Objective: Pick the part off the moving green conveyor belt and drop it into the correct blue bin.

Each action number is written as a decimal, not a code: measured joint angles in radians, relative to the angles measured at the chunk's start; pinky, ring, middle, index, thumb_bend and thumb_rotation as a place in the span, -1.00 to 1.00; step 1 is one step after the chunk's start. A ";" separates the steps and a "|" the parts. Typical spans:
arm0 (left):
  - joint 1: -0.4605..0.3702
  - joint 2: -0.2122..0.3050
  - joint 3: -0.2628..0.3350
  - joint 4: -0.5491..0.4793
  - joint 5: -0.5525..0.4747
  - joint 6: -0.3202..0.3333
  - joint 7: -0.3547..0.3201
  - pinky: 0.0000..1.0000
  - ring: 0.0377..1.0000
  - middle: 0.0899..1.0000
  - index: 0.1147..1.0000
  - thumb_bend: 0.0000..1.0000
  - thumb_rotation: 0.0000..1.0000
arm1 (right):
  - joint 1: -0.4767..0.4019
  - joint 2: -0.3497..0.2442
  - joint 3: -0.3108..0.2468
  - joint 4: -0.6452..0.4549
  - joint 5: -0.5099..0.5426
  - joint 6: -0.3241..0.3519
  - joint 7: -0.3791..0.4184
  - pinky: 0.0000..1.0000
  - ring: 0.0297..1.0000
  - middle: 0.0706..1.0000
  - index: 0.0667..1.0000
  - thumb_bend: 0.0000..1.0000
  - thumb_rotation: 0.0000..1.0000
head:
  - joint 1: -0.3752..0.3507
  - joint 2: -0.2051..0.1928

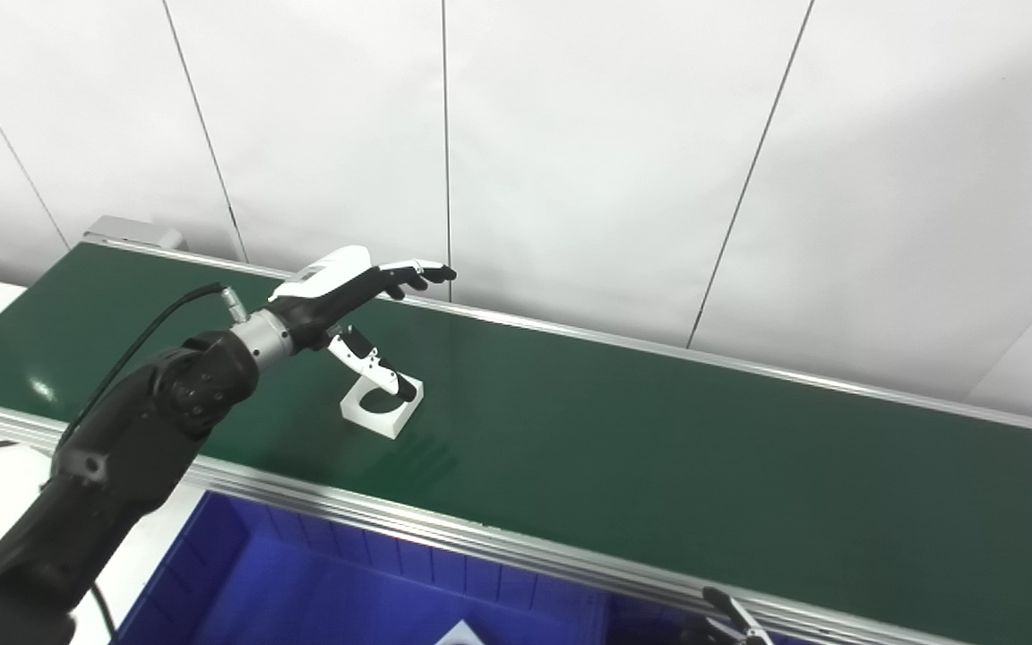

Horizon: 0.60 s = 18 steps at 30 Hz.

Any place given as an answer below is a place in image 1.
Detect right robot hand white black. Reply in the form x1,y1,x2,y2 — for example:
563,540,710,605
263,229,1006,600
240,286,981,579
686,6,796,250
702,587,772,645

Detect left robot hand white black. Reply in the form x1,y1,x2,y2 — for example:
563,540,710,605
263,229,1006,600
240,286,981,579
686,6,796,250
267,245,459,404

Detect white square part round hole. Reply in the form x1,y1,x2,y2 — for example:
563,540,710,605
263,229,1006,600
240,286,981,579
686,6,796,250
435,620,490,645
340,372,425,440

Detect grey conveyor end housing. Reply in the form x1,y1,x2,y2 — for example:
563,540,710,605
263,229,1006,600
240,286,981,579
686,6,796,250
84,215,187,254

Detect blue plastic bin white parts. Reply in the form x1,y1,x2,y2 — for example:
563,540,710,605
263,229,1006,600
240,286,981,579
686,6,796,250
113,491,624,645

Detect green conveyor belt aluminium frame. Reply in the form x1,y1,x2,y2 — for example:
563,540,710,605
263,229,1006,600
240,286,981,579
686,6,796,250
0,237,1032,645

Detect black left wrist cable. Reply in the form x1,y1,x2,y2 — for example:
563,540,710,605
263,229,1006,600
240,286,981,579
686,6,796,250
55,282,250,449

